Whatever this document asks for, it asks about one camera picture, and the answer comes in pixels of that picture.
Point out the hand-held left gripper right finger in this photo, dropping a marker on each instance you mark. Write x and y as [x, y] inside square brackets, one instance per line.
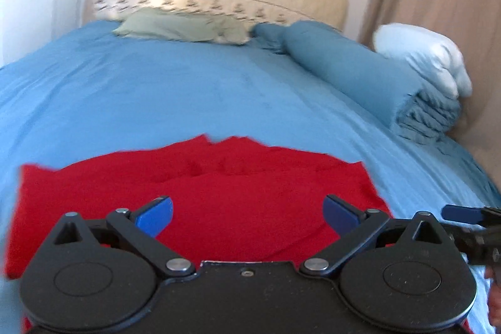
[339, 217]

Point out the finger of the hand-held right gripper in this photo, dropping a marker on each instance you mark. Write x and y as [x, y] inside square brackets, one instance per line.
[462, 213]

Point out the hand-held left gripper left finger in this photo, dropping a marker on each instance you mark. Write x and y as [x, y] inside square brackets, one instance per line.
[155, 218]

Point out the red cloth garment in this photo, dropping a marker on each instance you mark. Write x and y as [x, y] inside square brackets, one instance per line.
[242, 197]

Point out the person's right hand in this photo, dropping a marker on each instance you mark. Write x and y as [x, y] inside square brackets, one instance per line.
[495, 302]

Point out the blue bed sheet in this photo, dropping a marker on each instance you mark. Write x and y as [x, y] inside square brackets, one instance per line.
[164, 91]

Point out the rolled blue blanket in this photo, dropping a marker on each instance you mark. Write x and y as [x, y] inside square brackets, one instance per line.
[352, 72]

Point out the green pillow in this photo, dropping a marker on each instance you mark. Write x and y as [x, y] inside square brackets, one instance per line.
[176, 27]

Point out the beige curtain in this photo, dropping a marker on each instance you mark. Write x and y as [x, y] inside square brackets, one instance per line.
[442, 5]

